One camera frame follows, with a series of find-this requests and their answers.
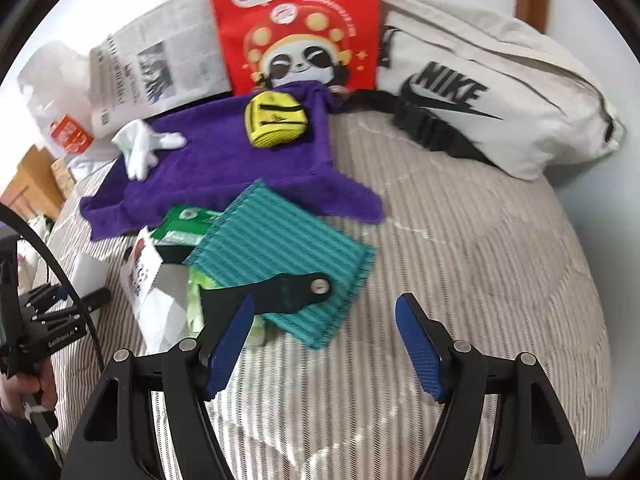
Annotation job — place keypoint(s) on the teal striped cloth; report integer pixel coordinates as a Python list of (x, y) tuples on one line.
[(280, 245)]

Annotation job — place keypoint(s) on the person's left hand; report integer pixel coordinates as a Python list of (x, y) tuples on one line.
[(30, 386)]

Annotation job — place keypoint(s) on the white glove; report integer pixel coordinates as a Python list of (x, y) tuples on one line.
[(140, 145)]

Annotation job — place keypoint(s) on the yellow zip pouch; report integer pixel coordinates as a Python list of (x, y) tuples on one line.
[(275, 120)]

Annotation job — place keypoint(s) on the white foam block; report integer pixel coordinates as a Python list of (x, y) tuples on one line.
[(87, 272)]

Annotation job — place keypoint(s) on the light green wipes packet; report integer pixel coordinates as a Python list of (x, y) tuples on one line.
[(197, 300)]

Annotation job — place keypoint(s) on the wooden bedside furniture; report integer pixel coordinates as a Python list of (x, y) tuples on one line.
[(30, 175)]

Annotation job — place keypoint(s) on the red panda print paper bag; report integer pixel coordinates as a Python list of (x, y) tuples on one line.
[(300, 10)]

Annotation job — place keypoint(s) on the white canvas waist bag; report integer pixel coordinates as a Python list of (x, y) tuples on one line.
[(525, 85)]

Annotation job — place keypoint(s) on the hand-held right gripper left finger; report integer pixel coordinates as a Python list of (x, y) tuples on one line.
[(227, 347)]

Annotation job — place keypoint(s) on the striped bed quilt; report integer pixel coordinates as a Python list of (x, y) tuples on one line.
[(475, 260)]

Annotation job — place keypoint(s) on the person's dark clothing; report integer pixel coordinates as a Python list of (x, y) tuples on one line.
[(20, 450)]

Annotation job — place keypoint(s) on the green tissue packet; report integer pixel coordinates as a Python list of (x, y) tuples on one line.
[(180, 225)]

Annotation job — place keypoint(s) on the white plastic shopping bag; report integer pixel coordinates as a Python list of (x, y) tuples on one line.
[(50, 80)]

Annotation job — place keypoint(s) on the purple towel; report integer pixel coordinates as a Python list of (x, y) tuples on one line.
[(225, 160)]

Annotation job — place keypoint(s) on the folded newspaper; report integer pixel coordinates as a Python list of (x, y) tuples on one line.
[(150, 60)]

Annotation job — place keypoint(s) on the white strawberry print sachet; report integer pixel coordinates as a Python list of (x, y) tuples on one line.
[(142, 265)]

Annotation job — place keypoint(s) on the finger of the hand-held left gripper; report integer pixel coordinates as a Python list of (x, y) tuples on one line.
[(47, 295), (95, 299)]

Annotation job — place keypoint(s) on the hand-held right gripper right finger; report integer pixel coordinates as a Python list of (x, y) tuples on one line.
[(420, 352)]

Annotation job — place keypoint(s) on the white paper sheet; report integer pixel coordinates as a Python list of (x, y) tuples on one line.
[(165, 310)]

